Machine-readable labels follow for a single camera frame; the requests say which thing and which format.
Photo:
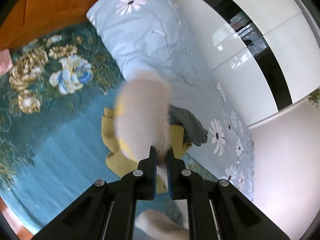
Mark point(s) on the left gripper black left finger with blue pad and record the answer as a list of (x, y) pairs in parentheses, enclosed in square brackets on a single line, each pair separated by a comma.
[(106, 210)]

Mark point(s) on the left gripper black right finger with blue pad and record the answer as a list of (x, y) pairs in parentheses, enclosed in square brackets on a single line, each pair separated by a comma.
[(217, 210)]

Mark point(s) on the cream fuzzy cartoon sweater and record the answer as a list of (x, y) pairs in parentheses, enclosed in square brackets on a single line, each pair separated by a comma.
[(142, 119)]

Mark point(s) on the mustard yellow knit sweater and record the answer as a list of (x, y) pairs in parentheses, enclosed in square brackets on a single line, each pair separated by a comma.
[(117, 162)]

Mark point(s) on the grey green garment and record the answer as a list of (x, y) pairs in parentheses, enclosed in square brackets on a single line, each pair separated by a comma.
[(194, 133)]

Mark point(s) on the white glossy wardrobe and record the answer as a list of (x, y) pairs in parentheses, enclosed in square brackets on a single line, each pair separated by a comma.
[(264, 53)]

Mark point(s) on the pink towel at edge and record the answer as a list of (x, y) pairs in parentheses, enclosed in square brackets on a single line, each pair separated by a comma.
[(5, 62)]

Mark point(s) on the light blue floral quilt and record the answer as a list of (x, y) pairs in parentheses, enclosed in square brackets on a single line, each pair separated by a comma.
[(154, 35)]

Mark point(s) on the wooden headboard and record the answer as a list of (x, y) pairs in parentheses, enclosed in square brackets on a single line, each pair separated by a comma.
[(24, 20)]

